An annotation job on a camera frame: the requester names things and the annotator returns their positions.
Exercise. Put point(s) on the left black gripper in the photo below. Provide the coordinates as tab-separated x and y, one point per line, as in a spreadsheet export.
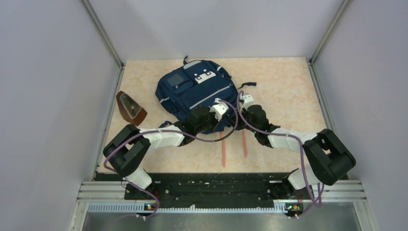
216	122

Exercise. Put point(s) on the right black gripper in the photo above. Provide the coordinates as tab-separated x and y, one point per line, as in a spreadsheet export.
238	126

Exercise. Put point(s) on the navy blue backpack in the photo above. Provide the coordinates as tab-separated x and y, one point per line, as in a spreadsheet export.
196	83

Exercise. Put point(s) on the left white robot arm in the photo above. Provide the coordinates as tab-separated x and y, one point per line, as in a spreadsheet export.
127	149

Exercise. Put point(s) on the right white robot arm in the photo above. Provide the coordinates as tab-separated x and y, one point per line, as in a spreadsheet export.
324	158

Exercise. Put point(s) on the orange pen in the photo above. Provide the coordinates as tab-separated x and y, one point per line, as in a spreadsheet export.
223	158
244	144

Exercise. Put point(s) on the brown wedge stand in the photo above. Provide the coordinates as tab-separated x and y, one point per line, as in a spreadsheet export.
129	109

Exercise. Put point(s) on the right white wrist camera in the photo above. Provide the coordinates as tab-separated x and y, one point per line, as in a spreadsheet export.
245	100

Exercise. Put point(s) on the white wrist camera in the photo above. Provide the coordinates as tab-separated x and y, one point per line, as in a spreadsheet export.
219	108
245	100

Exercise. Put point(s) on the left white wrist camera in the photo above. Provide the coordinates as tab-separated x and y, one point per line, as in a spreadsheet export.
219	108

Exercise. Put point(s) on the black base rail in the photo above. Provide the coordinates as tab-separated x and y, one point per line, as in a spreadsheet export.
217	190

